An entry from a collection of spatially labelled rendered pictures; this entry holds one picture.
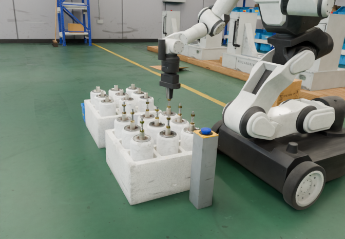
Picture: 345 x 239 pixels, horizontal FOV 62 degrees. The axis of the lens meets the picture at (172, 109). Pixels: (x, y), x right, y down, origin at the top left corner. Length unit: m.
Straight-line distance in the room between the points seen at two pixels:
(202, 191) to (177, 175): 0.14
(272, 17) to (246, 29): 2.70
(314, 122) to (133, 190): 0.89
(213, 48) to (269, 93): 3.37
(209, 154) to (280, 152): 0.33
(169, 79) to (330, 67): 2.16
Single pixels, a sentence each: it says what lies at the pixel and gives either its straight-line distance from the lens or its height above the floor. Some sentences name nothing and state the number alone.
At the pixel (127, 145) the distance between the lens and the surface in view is 1.27.
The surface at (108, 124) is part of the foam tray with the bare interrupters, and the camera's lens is 1.64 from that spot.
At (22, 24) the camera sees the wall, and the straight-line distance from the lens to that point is 7.34.
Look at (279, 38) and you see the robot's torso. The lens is 1.33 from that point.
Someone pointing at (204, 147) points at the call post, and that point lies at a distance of 1.08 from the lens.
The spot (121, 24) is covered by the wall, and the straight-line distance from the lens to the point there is 7.70.
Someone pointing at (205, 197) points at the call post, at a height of 0.05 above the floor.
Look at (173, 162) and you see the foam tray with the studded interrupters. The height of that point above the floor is 0.16.
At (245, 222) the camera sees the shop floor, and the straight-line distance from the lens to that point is 1.19.
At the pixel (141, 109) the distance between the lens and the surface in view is 1.72.
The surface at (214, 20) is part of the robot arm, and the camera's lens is 1.47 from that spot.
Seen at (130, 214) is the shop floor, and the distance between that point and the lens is 1.18.
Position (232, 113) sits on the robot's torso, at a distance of 1.25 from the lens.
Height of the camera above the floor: 0.74
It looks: 18 degrees down
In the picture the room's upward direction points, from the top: 2 degrees clockwise
